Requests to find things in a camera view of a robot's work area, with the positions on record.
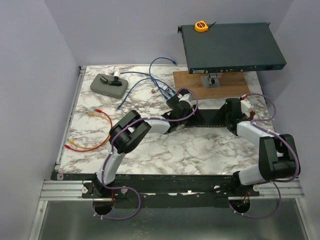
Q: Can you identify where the red-brown handle tool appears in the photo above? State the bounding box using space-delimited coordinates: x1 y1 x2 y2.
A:
244 110 256 121

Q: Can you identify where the black TP-Link network switch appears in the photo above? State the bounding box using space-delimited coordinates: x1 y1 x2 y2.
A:
191 108 226 128

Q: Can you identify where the long blue ethernet cable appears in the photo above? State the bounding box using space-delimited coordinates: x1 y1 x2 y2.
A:
116 71 166 110

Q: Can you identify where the red ethernet cable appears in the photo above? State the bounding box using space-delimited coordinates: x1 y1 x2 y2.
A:
63 108 114 152

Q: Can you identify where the yellow ethernet cable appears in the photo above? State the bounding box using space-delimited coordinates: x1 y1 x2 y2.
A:
67 112 113 150

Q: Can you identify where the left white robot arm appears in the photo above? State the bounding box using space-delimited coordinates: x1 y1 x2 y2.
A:
92 93 199 198

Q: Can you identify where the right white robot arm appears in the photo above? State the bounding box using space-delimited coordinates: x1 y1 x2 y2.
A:
223 98 301 196

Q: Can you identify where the wooden board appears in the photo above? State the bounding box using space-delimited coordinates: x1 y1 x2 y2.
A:
173 71 250 100

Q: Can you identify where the grey metal stand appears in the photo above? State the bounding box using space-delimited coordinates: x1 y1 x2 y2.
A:
201 73 222 89

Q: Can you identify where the dark green rack unit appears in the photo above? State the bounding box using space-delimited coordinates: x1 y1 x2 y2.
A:
177 22 287 74

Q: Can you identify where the black T-shaped fitting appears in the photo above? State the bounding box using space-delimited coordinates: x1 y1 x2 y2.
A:
99 75 123 87

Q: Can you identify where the yellow tape measure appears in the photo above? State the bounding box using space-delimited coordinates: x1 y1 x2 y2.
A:
194 20 217 33

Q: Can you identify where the grey case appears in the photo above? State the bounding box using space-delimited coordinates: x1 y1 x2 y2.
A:
90 73 129 99

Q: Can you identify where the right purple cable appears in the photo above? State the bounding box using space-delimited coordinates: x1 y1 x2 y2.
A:
229 93 301 219

